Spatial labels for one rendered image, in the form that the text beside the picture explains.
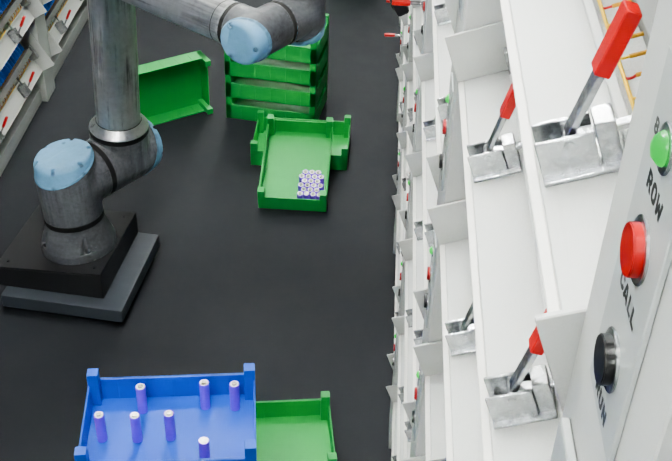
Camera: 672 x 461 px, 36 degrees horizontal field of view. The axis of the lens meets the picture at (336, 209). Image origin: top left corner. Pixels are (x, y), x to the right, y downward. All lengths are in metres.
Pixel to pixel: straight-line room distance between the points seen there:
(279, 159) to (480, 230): 2.40
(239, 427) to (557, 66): 1.40
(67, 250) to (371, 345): 0.80
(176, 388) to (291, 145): 1.41
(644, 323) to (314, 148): 2.94
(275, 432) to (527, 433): 1.81
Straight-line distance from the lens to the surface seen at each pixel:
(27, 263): 2.78
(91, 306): 2.72
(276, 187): 3.13
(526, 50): 0.65
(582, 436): 0.38
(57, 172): 2.62
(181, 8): 2.10
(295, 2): 2.07
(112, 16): 2.52
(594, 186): 0.52
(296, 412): 2.48
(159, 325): 2.73
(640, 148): 0.32
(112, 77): 2.61
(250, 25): 1.98
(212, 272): 2.87
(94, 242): 2.72
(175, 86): 3.52
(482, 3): 0.99
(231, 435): 1.92
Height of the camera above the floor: 1.85
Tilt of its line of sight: 37 degrees down
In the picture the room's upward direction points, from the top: 2 degrees clockwise
